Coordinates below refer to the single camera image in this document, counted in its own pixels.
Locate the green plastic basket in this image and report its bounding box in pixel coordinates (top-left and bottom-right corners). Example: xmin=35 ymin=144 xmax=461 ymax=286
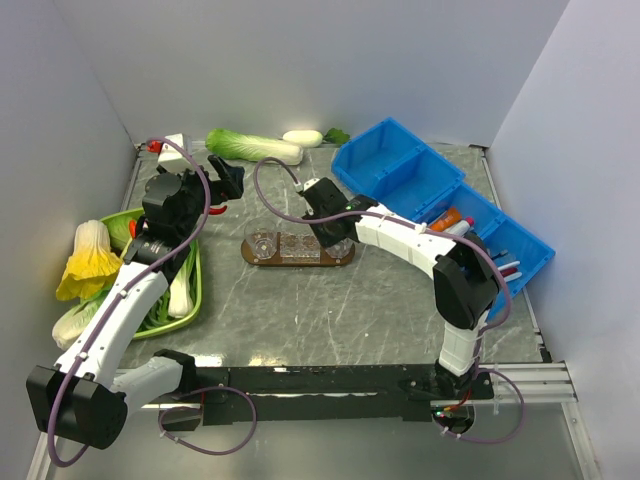
xmin=101 ymin=208 xmax=202 ymax=340

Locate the bok choy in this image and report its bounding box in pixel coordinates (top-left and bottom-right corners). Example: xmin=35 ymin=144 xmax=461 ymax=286
xmin=168 ymin=245 xmax=196 ymax=319

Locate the green napa cabbage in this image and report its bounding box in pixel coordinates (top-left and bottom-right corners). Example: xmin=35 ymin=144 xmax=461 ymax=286
xmin=205 ymin=128 xmax=304 ymax=165

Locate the pale green cabbage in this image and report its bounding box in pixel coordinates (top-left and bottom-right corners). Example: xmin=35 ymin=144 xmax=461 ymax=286
xmin=52 ymin=290 xmax=108 ymax=351

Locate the clear plastic cup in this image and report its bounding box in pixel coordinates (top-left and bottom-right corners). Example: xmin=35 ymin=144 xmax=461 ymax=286
xmin=244 ymin=218 xmax=278 ymax=262
xmin=325 ymin=238 xmax=353 ymax=260

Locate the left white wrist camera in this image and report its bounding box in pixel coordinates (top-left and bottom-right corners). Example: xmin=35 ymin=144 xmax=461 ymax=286
xmin=147 ymin=133 xmax=193 ymax=174

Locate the red chili pepper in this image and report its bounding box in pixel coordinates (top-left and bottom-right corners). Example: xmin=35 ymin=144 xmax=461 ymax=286
xmin=209 ymin=205 xmax=227 ymax=216

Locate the blue compartment bin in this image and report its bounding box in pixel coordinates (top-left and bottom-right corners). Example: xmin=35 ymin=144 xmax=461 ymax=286
xmin=331 ymin=118 xmax=555 ymax=297

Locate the purple cable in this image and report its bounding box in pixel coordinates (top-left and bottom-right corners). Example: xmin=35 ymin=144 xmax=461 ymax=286
xmin=252 ymin=157 xmax=526 ymax=446
xmin=47 ymin=137 xmax=259 ymax=469

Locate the white toothbrush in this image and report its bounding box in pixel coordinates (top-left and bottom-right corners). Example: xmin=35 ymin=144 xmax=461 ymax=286
xmin=498 ymin=260 xmax=521 ymax=271

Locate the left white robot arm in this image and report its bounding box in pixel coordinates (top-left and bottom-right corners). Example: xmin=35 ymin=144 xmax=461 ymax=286
xmin=26 ymin=155 xmax=245 ymax=449

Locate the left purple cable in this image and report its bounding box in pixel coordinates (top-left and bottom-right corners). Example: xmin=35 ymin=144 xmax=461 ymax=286
xmin=47 ymin=137 xmax=259 ymax=469

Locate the brown oval wooden tray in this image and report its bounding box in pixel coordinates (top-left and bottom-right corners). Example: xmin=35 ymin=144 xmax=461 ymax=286
xmin=241 ymin=232 xmax=356 ymax=268

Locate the clear acrylic toothbrush holder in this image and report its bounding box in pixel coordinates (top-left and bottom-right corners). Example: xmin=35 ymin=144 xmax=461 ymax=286
xmin=279 ymin=232 xmax=321 ymax=264

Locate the orange toothpaste tube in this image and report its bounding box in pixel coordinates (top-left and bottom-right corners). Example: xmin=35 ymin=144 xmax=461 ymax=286
xmin=429 ymin=207 xmax=462 ymax=232

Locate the yellow white cabbage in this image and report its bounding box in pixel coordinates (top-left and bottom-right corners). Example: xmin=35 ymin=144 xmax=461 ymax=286
xmin=55 ymin=220 xmax=122 ymax=301

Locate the black base frame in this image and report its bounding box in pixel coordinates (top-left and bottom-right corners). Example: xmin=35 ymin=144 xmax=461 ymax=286
xmin=155 ymin=364 xmax=494 ymax=426

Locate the white radish with leaves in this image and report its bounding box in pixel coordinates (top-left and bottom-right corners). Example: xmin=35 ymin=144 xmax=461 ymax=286
xmin=282 ymin=128 xmax=351 ymax=148

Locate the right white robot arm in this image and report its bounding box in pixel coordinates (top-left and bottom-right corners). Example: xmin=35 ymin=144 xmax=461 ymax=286
xmin=298 ymin=177 xmax=499 ymax=399

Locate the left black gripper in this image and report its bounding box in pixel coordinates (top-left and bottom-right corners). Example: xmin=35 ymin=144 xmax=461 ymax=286
xmin=170 ymin=154 xmax=243 ymax=238

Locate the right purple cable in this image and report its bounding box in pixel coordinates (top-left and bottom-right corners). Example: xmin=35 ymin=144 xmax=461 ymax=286
xmin=252 ymin=157 xmax=526 ymax=446

